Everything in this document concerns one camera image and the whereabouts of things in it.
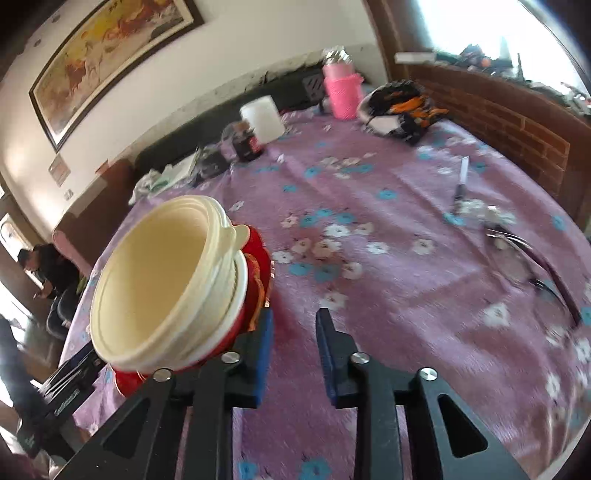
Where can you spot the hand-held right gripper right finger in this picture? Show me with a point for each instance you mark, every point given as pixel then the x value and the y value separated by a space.
pixel 325 360

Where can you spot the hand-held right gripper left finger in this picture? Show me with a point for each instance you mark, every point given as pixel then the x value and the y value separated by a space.
pixel 264 355

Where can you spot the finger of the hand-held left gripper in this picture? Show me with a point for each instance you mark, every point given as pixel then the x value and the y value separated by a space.
pixel 76 369

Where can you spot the large red scalloped plate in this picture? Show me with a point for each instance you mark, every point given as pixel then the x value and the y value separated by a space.
pixel 124 383

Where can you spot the cream plastic bowl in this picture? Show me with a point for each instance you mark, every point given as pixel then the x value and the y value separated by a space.
pixel 152 277
pixel 236 236

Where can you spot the dark blue chair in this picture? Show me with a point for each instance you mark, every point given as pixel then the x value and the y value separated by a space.
pixel 62 314

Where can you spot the purple floral tablecloth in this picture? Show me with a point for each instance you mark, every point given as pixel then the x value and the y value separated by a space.
pixel 392 277

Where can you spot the brown armchair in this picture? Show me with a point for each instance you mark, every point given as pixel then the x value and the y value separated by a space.
pixel 92 217

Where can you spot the white cloth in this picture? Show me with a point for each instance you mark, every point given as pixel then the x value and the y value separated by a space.
pixel 143 184

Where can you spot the black glass jar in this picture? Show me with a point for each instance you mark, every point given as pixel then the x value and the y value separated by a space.
pixel 212 161

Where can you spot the white paper sheet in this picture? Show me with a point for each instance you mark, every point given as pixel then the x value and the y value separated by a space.
pixel 178 170

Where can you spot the dark jar with red label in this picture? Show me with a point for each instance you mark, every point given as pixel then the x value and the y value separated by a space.
pixel 247 143

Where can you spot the clear plastic wrapper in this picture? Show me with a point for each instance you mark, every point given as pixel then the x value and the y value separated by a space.
pixel 485 212

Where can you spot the white and black pen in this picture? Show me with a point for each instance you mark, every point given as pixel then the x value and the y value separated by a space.
pixel 461 184

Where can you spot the eyeglasses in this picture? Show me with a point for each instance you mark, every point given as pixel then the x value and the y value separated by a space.
pixel 531 258

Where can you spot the black sofa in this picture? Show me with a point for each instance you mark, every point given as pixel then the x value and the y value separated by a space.
pixel 184 138

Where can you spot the white plastic jar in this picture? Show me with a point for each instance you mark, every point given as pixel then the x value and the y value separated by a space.
pixel 261 117

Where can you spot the black and orange cap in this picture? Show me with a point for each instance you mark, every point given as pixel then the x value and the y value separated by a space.
pixel 397 110

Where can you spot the pink bottle with knitted sleeve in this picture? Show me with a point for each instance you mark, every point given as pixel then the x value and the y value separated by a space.
pixel 341 92

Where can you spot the black phone stand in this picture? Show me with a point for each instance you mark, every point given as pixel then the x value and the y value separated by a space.
pixel 313 87

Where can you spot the framed horse painting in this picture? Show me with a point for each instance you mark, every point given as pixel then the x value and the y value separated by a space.
pixel 111 60

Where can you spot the pile of dark tools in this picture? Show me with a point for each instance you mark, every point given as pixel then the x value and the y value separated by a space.
pixel 485 57

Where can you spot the small wall sign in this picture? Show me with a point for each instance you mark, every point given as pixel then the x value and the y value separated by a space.
pixel 60 170

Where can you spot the wooden window frame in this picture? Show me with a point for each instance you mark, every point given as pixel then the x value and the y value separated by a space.
pixel 388 37

